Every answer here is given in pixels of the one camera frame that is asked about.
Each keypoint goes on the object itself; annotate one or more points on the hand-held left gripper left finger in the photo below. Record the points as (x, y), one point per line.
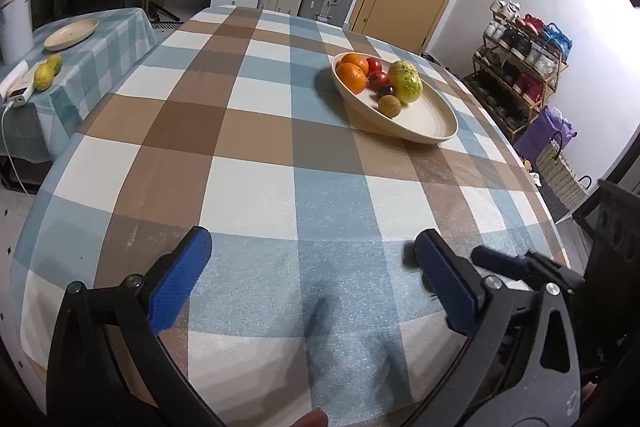
(180, 282)

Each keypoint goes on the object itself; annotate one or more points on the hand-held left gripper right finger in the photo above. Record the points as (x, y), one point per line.
(445, 282)

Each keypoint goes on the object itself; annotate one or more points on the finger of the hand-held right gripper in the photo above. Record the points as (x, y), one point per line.
(510, 264)
(409, 254)

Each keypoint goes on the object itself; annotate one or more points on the large cream plate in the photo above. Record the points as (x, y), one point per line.
(425, 122)

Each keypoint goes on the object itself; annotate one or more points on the brown round fruit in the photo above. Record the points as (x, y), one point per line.
(389, 106)

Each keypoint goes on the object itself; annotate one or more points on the dark purple round fruit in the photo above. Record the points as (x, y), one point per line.
(385, 91)

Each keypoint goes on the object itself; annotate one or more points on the red apple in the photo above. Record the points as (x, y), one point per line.
(379, 80)

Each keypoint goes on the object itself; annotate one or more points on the orange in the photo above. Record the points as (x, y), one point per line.
(351, 78)
(352, 58)

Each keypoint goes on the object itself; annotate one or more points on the red tomato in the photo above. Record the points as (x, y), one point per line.
(374, 65)

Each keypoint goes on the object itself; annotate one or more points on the person's left hand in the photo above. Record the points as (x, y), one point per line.
(310, 419)

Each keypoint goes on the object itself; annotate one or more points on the woven basket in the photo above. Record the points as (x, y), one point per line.
(562, 177)

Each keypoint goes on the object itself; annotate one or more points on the purple bag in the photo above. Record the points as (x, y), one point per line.
(547, 132)

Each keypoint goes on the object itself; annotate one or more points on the wooden shoe rack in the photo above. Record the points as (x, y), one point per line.
(520, 97)

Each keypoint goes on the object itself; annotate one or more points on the shoe rack with shoes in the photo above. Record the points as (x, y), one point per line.
(525, 47)

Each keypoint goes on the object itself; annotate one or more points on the small checkered tablecloth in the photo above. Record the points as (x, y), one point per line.
(100, 67)

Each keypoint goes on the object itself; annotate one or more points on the green mango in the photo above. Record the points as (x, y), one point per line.
(43, 77)
(55, 63)

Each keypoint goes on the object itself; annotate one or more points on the white power strip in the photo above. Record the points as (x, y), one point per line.
(22, 84)

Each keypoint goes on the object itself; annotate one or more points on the small beige plate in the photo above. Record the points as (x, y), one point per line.
(70, 34)

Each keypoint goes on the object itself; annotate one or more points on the white cylindrical container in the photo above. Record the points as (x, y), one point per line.
(15, 27)

